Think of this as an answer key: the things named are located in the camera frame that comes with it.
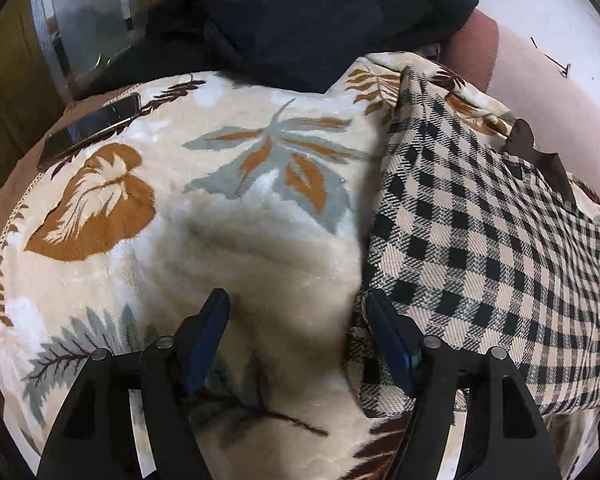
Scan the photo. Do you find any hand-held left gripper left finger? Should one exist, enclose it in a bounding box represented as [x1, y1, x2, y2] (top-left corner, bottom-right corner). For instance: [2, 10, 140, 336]
[36, 287, 232, 480]

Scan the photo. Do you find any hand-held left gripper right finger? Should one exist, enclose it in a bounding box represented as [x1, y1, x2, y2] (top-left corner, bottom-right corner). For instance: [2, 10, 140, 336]
[364, 289, 563, 480]

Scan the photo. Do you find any black beige checked coat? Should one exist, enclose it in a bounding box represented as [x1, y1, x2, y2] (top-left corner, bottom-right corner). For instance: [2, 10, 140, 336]
[342, 65, 600, 421]

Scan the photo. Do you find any leaf print blanket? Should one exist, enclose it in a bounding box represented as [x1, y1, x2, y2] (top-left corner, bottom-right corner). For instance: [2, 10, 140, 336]
[0, 50, 600, 480]

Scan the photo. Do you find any black smartphone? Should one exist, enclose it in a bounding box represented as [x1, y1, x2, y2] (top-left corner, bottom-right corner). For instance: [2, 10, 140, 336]
[36, 92, 143, 171]

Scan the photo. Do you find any pink sofa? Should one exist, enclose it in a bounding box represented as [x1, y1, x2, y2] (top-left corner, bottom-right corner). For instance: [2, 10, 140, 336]
[440, 10, 600, 211]

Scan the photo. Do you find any wooden panel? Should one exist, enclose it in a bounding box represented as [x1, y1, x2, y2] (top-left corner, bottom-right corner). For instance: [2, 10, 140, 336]
[0, 0, 76, 211]

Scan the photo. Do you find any dark navy garment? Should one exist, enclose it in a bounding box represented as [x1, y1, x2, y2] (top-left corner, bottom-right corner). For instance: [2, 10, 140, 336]
[75, 0, 386, 96]

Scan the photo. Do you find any black garment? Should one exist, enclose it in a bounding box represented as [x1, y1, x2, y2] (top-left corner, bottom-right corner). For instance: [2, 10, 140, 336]
[375, 0, 481, 56]

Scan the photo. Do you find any glass pane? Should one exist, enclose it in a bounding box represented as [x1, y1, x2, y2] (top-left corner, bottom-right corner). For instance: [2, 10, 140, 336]
[27, 0, 191, 93]

